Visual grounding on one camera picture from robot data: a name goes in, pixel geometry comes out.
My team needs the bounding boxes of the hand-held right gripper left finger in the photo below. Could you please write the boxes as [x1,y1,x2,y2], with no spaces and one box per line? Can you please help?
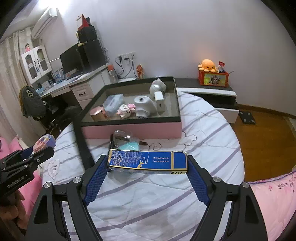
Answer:
[24,155,110,241]

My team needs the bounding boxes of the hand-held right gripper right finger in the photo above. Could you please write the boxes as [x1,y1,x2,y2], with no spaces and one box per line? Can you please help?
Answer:
[186,155,269,241]

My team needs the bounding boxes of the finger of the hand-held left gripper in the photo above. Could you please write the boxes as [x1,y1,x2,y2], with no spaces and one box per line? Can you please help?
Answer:
[25,146,55,166]
[0,148,34,168]

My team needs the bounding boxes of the pink and blue block toy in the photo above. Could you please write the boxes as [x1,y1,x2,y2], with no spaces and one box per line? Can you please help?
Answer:
[32,134,56,153]

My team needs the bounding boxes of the blue rectangular box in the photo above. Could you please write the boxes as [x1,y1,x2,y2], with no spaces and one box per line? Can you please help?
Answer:
[107,149,188,176]

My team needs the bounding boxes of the pink and black box tray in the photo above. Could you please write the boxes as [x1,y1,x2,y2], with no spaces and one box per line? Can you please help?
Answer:
[73,76,182,139]

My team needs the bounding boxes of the rose gold jar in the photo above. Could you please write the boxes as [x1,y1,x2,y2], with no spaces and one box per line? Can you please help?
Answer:
[90,105,109,121]

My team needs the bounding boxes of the pink plush toy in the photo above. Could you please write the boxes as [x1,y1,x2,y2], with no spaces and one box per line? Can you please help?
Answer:
[116,103,136,119]

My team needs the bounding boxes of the clear plastic packet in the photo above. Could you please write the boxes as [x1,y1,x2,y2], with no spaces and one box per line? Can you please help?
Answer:
[102,94,124,117]

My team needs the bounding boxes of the white charger adapter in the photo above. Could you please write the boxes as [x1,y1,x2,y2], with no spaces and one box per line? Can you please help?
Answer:
[154,91,165,112]

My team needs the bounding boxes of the white round plug device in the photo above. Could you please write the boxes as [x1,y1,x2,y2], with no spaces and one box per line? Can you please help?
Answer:
[134,95,158,117]

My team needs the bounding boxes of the white toy figure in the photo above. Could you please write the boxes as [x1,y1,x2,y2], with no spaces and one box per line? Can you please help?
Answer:
[149,78,167,96]

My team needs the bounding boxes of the pink blanket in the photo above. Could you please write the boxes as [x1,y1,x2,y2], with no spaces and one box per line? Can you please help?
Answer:
[0,137,44,218]
[248,170,296,241]

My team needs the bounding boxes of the black office chair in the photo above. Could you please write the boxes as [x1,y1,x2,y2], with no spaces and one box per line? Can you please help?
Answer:
[20,86,77,132]

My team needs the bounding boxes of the teal container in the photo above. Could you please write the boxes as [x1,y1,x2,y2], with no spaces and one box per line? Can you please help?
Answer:
[115,142,141,153]

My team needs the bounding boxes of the round table with cloth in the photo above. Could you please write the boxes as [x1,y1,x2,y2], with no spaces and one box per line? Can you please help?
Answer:
[42,91,245,241]

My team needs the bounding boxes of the grey jacket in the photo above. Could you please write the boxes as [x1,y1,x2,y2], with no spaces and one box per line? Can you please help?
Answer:
[20,86,47,117]

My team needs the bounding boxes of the white desk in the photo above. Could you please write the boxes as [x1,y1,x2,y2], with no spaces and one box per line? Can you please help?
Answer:
[35,64,111,109]

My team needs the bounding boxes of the beige curtain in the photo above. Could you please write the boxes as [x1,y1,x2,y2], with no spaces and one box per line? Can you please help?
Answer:
[0,27,33,139]

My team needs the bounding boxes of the blue and white books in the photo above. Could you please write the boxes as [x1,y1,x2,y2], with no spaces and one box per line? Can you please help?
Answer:
[52,70,65,84]

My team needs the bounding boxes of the black floor scale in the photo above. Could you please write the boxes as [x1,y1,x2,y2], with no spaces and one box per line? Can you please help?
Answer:
[238,111,257,125]

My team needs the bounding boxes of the black and white low cabinet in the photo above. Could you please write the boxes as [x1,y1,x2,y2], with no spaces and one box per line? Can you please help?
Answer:
[118,77,240,124]

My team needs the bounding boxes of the white glass-door cabinet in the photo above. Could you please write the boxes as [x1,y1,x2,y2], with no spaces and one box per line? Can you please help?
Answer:
[20,44,52,85]

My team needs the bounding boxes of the black computer monitor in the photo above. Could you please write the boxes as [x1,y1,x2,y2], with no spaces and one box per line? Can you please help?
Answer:
[60,43,84,75]

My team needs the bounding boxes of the red storage box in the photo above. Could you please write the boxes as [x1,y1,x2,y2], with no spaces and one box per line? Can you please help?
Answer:
[198,70,229,87]

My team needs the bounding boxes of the red-capped bottle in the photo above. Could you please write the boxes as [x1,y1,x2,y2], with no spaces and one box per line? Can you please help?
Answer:
[107,64,116,81]

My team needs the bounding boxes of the black computer tower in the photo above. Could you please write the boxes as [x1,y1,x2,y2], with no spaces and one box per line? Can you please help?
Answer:
[80,39,107,72]

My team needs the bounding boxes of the orange octopus plush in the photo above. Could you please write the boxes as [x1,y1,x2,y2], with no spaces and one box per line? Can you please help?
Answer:
[198,59,219,73]

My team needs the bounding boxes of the black box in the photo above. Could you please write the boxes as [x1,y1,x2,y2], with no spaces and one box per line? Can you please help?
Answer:
[77,25,96,43]

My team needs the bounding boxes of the white air conditioner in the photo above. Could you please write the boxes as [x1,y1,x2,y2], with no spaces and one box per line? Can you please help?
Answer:
[31,8,58,37]

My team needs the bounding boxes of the red paper bag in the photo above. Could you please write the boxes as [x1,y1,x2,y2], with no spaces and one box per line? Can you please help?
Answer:
[77,14,91,30]

